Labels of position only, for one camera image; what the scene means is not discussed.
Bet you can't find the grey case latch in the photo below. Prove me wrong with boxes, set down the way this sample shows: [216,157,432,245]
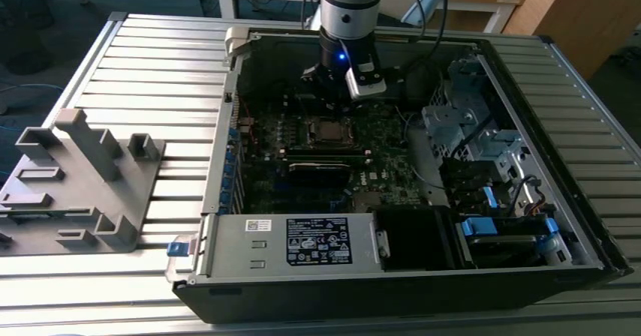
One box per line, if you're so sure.
[222,26,262,67]

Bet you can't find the metal disk bay cage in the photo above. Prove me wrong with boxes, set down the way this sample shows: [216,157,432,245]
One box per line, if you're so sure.
[420,52,536,164]

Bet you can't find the green motherboard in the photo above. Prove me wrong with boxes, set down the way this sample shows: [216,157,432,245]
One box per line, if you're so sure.
[238,94,436,215]

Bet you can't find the black graphics card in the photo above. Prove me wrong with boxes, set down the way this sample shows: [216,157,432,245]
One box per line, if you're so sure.
[286,159,356,197]

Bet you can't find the chipset heatsink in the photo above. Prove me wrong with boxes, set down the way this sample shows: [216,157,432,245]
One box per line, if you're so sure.
[352,191,384,212]

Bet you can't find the wooden cabinet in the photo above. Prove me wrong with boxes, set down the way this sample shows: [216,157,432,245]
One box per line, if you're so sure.
[503,0,641,80]

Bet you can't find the blue drive latch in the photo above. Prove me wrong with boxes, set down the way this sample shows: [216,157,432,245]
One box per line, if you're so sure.
[481,185,504,210]

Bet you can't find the black fan shroud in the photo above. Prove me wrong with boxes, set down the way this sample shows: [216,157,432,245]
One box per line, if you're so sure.
[373,205,465,272]

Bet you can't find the hard disk in blue carrier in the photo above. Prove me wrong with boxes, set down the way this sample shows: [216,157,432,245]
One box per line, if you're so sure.
[459,215,560,269]

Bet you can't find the grey power supply unit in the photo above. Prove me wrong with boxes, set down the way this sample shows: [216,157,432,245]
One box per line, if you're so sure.
[197,211,384,278]

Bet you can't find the grey parts rack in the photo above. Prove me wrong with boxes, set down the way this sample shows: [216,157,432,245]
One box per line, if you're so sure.
[0,106,167,257]

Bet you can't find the blue power supply latch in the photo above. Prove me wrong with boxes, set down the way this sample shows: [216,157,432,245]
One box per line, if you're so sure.
[167,240,196,258]

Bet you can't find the black PC case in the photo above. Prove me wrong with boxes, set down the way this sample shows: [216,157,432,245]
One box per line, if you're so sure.
[170,26,636,326]

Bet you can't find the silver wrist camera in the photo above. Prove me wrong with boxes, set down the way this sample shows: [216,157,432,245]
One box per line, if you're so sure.
[344,61,389,101]

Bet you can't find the red twisted wire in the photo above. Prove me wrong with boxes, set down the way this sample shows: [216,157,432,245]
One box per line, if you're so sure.
[244,101,260,144]

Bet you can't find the metal cage bracket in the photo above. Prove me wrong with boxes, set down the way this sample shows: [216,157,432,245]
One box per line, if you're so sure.
[423,105,477,127]

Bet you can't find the black wire bundle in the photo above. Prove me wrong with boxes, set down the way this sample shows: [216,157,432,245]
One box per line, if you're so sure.
[513,173,548,219]

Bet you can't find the blue floor cable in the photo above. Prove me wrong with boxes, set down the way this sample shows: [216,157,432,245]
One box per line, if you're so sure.
[0,82,67,131]

